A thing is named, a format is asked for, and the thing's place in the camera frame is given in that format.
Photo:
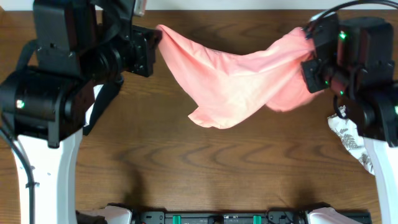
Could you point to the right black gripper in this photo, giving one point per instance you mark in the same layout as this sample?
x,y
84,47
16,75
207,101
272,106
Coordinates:
x,y
312,70

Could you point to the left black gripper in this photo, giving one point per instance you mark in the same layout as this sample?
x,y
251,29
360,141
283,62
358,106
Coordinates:
x,y
140,42

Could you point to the pink shirt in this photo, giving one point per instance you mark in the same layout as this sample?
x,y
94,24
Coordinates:
x,y
229,88

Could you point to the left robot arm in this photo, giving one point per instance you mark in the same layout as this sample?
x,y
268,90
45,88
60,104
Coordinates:
x,y
63,81

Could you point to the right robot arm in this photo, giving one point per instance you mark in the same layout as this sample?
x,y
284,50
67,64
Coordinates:
x,y
353,58

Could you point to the black folded shirt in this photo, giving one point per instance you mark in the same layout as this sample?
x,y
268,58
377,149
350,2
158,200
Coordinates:
x,y
106,96

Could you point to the white folded shirt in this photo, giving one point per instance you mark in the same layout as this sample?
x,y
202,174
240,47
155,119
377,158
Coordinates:
x,y
88,113

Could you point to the white fern print shirt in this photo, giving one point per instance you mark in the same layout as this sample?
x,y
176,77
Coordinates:
x,y
347,131

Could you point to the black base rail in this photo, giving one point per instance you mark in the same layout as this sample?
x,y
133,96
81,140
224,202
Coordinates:
x,y
270,217

